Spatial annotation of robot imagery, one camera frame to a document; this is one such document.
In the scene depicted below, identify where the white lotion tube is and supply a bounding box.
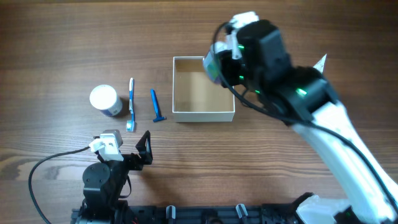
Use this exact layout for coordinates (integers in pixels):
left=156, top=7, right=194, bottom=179
left=313, top=54, right=327, bottom=73

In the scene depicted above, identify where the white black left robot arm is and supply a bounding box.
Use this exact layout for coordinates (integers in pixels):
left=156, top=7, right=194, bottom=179
left=71, top=129, right=153, bottom=223

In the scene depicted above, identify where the blue white toothbrush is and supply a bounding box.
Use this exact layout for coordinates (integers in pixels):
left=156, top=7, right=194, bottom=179
left=126, top=78, right=136, bottom=132

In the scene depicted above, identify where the beige open cardboard box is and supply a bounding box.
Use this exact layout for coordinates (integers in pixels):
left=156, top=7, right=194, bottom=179
left=172, top=56, right=235, bottom=123

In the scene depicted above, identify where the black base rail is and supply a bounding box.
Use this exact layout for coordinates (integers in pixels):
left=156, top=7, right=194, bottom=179
left=71, top=203, right=301, bottom=224

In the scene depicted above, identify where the white cotton swab tub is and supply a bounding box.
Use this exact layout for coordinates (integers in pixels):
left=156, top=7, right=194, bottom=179
left=90, top=85, right=123, bottom=116

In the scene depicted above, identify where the blue disposable razor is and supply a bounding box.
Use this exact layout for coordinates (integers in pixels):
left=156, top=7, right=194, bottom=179
left=150, top=89, right=166, bottom=123

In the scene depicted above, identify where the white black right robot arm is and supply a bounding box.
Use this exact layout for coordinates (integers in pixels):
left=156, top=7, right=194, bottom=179
left=210, top=17, right=397, bottom=223

